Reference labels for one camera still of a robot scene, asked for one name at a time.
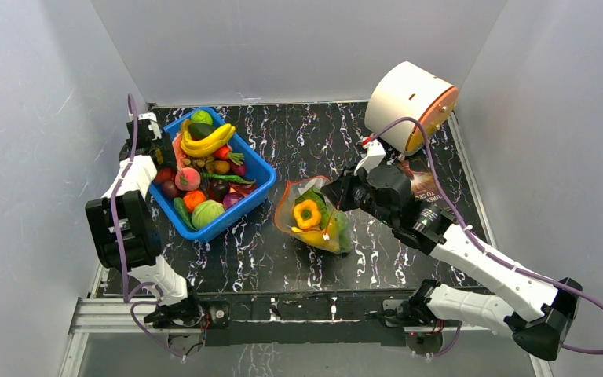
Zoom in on purple red onion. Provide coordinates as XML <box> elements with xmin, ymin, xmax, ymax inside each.
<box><xmin>222</xmin><ymin>192</ymin><xmax>244</xmax><ymax>210</ymax></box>

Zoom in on green leaf vegetable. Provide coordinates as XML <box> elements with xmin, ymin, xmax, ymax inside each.
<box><xmin>293</xmin><ymin>187</ymin><xmax>352</xmax><ymax>254</ymax></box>

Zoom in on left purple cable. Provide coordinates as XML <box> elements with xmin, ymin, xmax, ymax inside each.
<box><xmin>108</xmin><ymin>93</ymin><xmax>188</xmax><ymax>360</ymax></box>

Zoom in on yellow banana bunch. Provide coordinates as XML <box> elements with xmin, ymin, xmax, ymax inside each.
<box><xmin>180</xmin><ymin>119</ymin><xmax>236</xmax><ymax>158</ymax></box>

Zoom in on green chili pepper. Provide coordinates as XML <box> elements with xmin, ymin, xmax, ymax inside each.
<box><xmin>200</xmin><ymin>172</ymin><xmax>255</xmax><ymax>185</ymax></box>

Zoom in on blue plastic basket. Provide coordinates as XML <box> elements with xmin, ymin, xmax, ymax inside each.
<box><xmin>125</xmin><ymin>107</ymin><xmax>276</xmax><ymax>244</ymax></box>

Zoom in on orange carrot green stems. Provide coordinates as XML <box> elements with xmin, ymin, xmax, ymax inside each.
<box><xmin>212</xmin><ymin>145</ymin><xmax>244</xmax><ymax>166</ymax></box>

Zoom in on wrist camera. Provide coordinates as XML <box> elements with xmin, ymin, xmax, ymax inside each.
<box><xmin>137</xmin><ymin>112</ymin><xmax>161</xmax><ymax>139</ymax></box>
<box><xmin>354</xmin><ymin>138</ymin><xmax>386</xmax><ymax>175</ymax></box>

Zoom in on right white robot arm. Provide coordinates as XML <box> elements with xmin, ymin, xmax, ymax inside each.
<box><xmin>321</xmin><ymin>165</ymin><xmax>581</xmax><ymax>361</ymax></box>

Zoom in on clear zip top bag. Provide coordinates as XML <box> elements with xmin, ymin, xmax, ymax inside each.
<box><xmin>274</xmin><ymin>176</ymin><xmax>353</xmax><ymax>254</ymax></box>

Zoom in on dark book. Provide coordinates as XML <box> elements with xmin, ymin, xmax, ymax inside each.
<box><xmin>398</xmin><ymin>158</ymin><xmax>449</xmax><ymax>209</ymax></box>

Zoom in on orange tangerine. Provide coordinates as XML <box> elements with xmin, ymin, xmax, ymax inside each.
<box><xmin>182</xmin><ymin>190</ymin><xmax>207</xmax><ymax>213</ymax></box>

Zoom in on green cucumber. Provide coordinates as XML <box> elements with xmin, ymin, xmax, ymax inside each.
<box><xmin>173</xmin><ymin>197</ymin><xmax>196</xmax><ymax>232</ymax></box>

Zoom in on yellow bell pepper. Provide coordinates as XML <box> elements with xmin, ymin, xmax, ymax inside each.
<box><xmin>293</xmin><ymin>199</ymin><xmax>322</xmax><ymax>230</ymax></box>

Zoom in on pale green cabbage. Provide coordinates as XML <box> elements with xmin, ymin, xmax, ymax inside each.
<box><xmin>191</xmin><ymin>199</ymin><xmax>225</xmax><ymax>230</ymax></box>

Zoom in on purple sweet potato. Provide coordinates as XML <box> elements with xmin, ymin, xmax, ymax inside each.
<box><xmin>228</xmin><ymin>161</ymin><xmax>247</xmax><ymax>178</ymax></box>

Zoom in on green avocado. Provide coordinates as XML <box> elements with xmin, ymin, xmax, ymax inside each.
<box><xmin>188</xmin><ymin>123</ymin><xmax>216</xmax><ymax>141</ymax></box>

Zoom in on brown kiwi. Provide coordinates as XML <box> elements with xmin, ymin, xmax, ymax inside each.
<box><xmin>212</xmin><ymin>160</ymin><xmax>231</xmax><ymax>175</ymax></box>

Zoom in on dark purple plum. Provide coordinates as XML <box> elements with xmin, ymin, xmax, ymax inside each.
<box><xmin>206</xmin><ymin>179</ymin><xmax>231</xmax><ymax>203</ymax></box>

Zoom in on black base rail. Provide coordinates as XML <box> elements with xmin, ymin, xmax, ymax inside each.
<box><xmin>166</xmin><ymin>288</ymin><xmax>445</xmax><ymax>349</ymax></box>

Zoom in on pink peach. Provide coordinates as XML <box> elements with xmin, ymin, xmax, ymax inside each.
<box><xmin>174</xmin><ymin>167</ymin><xmax>202</xmax><ymax>192</ymax></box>

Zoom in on white cylindrical container orange lid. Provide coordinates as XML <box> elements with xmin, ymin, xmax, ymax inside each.
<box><xmin>364</xmin><ymin>61</ymin><xmax>459</xmax><ymax>137</ymax></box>

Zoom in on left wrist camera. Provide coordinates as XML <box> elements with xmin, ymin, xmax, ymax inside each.
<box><xmin>137</xmin><ymin>112</ymin><xmax>161</xmax><ymax>139</ymax></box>

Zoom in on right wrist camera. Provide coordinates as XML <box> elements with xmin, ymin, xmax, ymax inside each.
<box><xmin>354</xmin><ymin>138</ymin><xmax>386</xmax><ymax>175</ymax></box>

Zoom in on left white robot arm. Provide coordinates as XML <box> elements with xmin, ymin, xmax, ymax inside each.
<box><xmin>85</xmin><ymin>112</ymin><xmax>204</xmax><ymax>328</ymax></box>

